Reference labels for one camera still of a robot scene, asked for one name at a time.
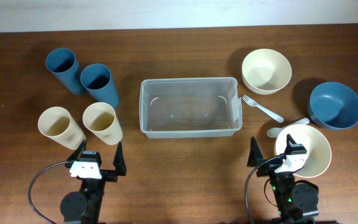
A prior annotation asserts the cream cup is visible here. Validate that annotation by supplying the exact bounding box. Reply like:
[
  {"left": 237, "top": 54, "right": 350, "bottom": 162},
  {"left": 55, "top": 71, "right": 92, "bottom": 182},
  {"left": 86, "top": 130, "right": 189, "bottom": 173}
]
[
  {"left": 82, "top": 102, "right": 123, "bottom": 145},
  {"left": 38, "top": 106, "right": 86, "bottom": 150}
]

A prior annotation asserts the cream bowl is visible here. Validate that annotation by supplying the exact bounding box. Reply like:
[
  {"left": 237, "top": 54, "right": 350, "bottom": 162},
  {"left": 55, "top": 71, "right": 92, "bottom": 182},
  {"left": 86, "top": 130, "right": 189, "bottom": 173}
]
[
  {"left": 241, "top": 49, "right": 292, "bottom": 95},
  {"left": 274, "top": 124, "right": 332, "bottom": 178}
]

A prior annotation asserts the blue cup right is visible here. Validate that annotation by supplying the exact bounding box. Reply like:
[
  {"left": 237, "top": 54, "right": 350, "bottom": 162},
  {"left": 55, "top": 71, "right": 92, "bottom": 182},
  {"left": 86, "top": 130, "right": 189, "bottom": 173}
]
[{"left": 80, "top": 63, "right": 119, "bottom": 108}]

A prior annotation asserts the white plastic spoon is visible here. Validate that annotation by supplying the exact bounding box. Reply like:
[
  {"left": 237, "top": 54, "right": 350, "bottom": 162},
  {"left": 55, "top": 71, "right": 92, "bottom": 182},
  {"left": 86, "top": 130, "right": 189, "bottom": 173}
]
[{"left": 267, "top": 118, "right": 310, "bottom": 138}]

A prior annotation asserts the blue bowl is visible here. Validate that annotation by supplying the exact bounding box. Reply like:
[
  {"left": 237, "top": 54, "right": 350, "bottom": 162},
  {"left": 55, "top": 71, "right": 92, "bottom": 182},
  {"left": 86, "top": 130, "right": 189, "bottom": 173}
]
[{"left": 308, "top": 82, "right": 358, "bottom": 130}]

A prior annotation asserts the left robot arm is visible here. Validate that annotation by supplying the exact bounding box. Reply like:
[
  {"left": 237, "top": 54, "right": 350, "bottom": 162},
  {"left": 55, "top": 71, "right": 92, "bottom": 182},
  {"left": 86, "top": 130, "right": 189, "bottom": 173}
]
[{"left": 60, "top": 141, "right": 127, "bottom": 223}]

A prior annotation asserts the white plastic fork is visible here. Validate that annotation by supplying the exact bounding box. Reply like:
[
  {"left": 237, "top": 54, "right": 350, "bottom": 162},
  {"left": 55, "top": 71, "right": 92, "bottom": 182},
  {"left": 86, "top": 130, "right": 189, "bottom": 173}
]
[{"left": 241, "top": 95, "right": 285, "bottom": 123}]

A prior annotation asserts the cream cup right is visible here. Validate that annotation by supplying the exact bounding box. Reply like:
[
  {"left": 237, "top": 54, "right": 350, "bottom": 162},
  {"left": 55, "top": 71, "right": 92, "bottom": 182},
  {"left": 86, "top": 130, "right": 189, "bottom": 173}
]
[{"left": 82, "top": 102, "right": 123, "bottom": 145}]

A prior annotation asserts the blue cup rear left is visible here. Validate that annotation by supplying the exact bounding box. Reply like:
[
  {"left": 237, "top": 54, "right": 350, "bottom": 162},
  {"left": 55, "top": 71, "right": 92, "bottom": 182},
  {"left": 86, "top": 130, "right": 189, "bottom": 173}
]
[{"left": 45, "top": 48, "right": 86, "bottom": 95}]

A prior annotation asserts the clear plastic container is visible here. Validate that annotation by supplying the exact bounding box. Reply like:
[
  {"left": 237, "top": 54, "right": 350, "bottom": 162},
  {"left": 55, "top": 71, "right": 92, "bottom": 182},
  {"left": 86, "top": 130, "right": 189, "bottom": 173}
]
[{"left": 139, "top": 77, "right": 242, "bottom": 139}]

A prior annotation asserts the cream cup left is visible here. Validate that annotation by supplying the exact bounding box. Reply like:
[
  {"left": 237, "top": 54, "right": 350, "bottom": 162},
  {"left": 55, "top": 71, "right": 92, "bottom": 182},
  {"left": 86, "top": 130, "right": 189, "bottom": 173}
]
[{"left": 38, "top": 106, "right": 86, "bottom": 150}]

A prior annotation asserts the blue cup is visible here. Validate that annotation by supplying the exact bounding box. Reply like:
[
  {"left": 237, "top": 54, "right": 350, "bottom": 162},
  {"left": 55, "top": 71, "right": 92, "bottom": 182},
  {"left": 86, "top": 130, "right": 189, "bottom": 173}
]
[
  {"left": 45, "top": 48, "right": 86, "bottom": 95},
  {"left": 80, "top": 63, "right": 119, "bottom": 108}
]

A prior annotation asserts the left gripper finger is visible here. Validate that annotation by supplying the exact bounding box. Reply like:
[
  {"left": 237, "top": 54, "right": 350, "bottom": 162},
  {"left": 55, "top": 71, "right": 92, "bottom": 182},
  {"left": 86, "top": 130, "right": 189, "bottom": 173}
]
[
  {"left": 113, "top": 141, "right": 126, "bottom": 172},
  {"left": 68, "top": 140, "right": 86, "bottom": 162}
]

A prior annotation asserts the cream bowl front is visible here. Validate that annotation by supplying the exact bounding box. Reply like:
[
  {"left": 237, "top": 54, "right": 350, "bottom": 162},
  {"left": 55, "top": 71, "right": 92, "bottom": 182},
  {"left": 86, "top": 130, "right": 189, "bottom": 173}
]
[{"left": 274, "top": 124, "right": 332, "bottom": 178}]

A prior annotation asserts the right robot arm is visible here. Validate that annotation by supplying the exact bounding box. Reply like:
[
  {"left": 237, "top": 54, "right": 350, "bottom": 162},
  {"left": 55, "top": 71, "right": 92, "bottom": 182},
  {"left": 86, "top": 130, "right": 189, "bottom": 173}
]
[{"left": 244, "top": 134, "right": 319, "bottom": 223}]

